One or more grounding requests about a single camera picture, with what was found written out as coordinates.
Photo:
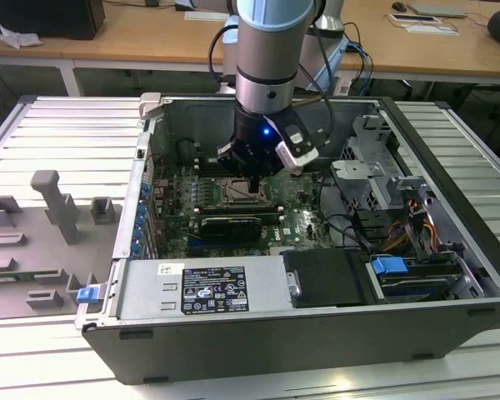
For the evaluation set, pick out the hard disk in blue carrier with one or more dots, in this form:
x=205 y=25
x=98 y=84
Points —
x=387 y=265

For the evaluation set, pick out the black RAM slot bank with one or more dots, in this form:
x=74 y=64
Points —
x=206 y=168
x=237 y=209

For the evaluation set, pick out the light wooden desk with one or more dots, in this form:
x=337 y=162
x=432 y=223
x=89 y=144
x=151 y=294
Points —
x=150 y=41

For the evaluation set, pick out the metal drive cage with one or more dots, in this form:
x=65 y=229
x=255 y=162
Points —
x=358 y=171

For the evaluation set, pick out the blue case latch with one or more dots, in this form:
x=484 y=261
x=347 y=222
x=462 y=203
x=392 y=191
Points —
x=87 y=295

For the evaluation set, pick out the black plastic shroud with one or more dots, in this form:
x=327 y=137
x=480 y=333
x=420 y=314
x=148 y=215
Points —
x=325 y=275

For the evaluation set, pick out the crumpled white paper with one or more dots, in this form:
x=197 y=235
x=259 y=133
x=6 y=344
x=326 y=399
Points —
x=18 y=37

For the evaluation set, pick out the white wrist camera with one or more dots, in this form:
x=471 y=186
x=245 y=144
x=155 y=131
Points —
x=300 y=156

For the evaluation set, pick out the black round board component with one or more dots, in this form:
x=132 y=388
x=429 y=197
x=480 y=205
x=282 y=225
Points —
x=185 y=150

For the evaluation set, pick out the black computer mouse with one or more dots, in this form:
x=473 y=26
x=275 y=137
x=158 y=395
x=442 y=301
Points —
x=398 y=6

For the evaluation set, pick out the black graphics card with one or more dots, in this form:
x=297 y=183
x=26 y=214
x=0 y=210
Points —
x=229 y=227

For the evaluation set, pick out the CPU socket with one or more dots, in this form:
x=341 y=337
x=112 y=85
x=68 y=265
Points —
x=222 y=195

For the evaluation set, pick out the black box on desk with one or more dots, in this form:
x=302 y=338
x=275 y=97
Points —
x=46 y=16

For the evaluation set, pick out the silver power supply unit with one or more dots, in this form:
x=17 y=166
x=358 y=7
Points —
x=150 y=291

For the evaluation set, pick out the grey parts rack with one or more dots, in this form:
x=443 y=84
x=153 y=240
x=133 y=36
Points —
x=46 y=250

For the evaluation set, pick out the blue slot retainer clip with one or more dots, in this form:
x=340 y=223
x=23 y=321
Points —
x=145 y=190
x=141 y=216
x=138 y=231
x=136 y=246

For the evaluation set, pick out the green motherboard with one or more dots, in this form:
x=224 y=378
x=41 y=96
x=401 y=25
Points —
x=300 y=225

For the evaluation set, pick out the grey flat tablet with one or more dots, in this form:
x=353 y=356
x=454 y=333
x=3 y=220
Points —
x=435 y=9

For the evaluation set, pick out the black open PC case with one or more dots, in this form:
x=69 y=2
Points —
x=275 y=354

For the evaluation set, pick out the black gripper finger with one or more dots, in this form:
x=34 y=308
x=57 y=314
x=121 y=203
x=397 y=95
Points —
x=227 y=156
x=276 y=166

